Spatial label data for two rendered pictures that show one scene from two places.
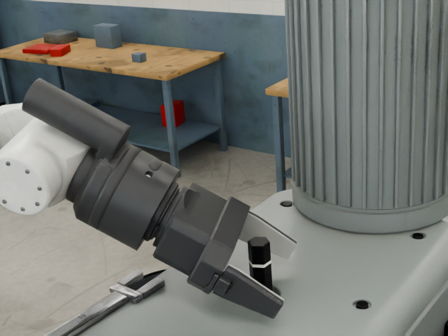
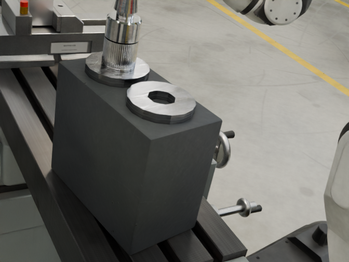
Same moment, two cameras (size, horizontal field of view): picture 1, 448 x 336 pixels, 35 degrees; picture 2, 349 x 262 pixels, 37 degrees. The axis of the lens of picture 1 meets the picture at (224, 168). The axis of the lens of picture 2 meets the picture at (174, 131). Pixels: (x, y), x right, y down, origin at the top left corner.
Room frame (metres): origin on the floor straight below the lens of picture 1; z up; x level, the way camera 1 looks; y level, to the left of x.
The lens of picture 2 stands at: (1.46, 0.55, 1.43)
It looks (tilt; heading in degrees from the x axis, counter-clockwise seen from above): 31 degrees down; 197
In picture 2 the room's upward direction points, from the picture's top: 12 degrees clockwise
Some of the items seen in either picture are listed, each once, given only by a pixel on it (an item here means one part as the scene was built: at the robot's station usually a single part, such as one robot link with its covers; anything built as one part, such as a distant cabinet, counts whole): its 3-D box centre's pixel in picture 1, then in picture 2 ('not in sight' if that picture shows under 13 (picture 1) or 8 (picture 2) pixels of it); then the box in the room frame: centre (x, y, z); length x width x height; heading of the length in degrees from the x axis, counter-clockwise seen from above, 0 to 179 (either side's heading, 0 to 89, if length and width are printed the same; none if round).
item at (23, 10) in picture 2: not in sight; (24, 7); (0.60, -0.07, 1.05); 0.02 x 0.02 x 0.03
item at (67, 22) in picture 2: not in sight; (61, 14); (0.50, -0.05, 1.02); 0.12 x 0.06 x 0.04; 51
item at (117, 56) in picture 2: not in sight; (120, 44); (0.86, 0.27, 1.16); 0.05 x 0.05 x 0.06
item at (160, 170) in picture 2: not in sight; (129, 142); (0.88, 0.32, 1.03); 0.22 x 0.12 x 0.20; 62
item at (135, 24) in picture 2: not in sight; (124, 20); (0.86, 0.27, 1.19); 0.05 x 0.05 x 0.01
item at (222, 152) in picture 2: not in sight; (207, 150); (0.20, 0.28, 0.63); 0.16 x 0.12 x 0.12; 141
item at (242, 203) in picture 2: not in sight; (232, 210); (0.26, 0.41, 0.51); 0.22 x 0.06 x 0.06; 141
